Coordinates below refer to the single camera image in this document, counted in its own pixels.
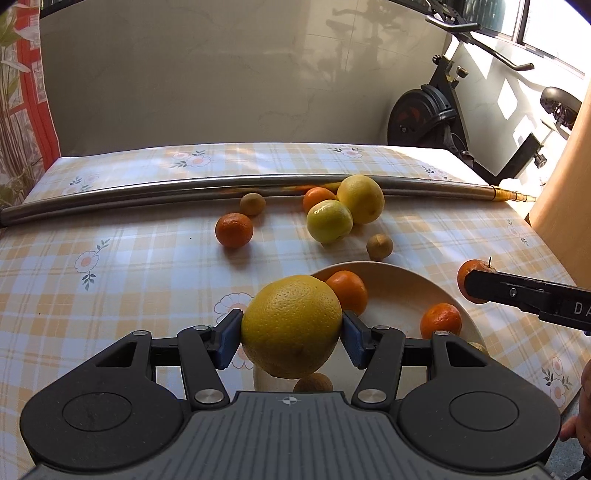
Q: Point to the black exercise bike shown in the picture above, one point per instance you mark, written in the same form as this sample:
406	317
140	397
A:
415	115

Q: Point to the person's right hand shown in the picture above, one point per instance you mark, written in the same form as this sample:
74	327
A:
585	406

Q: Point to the yellow lemon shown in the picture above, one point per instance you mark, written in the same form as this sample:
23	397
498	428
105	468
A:
362	196

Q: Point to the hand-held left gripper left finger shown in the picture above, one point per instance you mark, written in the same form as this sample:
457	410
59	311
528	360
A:
229	339

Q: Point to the checked floral tablecloth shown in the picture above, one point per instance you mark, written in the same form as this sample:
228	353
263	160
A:
138	277

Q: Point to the large yellow grapefruit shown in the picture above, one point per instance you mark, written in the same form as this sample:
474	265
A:
291	323

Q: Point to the wooden panel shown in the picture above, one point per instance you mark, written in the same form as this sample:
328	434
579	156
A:
568	194

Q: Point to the tangerine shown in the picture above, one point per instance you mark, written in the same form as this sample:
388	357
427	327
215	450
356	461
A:
471	266
316	196
234	230
347	290
441	321

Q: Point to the brown kiwi fruit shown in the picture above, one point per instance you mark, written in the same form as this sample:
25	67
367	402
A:
314	383
379	247
252	204
478	347

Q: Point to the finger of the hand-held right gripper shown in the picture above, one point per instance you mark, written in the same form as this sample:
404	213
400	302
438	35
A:
503	290

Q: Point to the yellow-green lemon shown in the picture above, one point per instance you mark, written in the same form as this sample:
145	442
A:
329	221

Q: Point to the steel pole with gold end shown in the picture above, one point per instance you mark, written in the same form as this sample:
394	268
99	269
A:
138	194

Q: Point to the printed wall hanging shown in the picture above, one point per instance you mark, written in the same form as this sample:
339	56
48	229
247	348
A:
27	115

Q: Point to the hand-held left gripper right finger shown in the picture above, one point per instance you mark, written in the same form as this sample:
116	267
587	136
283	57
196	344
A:
353	337

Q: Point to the beige bowl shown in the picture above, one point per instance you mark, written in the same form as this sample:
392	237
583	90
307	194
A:
397	300

